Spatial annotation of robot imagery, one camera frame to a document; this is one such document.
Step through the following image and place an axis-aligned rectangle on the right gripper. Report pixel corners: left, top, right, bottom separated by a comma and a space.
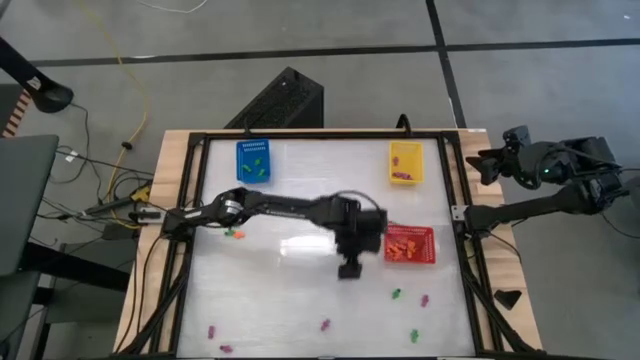
466, 144, 544, 190

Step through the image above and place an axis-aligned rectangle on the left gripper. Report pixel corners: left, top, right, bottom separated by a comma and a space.
334, 197, 389, 280

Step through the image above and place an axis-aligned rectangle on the red plastic basket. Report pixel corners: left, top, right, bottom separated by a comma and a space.
383, 224, 438, 265

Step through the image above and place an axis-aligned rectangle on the blue plastic basket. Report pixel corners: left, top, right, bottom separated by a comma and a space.
235, 138, 272, 185

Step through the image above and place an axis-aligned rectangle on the yellow plastic basket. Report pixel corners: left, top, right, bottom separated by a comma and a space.
388, 140, 426, 186

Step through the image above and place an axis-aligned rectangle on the black floor tape strip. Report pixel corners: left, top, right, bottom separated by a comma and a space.
424, 0, 469, 129
29, 38, 640, 68

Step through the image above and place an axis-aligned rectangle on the black perforated computer case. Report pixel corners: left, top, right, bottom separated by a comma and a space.
224, 66, 325, 130

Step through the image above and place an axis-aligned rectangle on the grey floor box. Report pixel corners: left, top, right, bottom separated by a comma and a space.
102, 222, 142, 241

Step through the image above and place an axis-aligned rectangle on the black power strip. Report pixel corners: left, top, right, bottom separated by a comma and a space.
82, 196, 151, 221

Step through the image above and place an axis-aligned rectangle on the black desk base beam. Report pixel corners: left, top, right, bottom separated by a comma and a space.
19, 241, 132, 293

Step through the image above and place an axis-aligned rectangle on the grey desk top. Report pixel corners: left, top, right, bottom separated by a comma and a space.
0, 133, 61, 277

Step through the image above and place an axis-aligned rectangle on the dark grey furniture panel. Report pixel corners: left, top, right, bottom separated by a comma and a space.
0, 269, 42, 360

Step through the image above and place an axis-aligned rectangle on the black stand with round base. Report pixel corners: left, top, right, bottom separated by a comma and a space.
0, 34, 76, 114

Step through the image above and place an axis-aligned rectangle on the striped floor marker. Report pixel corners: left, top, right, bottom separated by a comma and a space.
2, 89, 32, 139

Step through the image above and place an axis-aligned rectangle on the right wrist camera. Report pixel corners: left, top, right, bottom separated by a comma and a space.
502, 124, 532, 151

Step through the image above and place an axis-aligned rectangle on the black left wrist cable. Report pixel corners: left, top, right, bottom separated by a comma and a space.
337, 188, 384, 214

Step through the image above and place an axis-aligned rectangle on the black triangular bracket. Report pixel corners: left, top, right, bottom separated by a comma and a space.
493, 288, 524, 311

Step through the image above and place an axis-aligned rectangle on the long yellow cable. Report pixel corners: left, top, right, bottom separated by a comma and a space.
79, 0, 151, 171

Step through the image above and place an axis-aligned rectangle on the white floor cable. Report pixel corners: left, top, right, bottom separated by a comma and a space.
139, 0, 209, 15

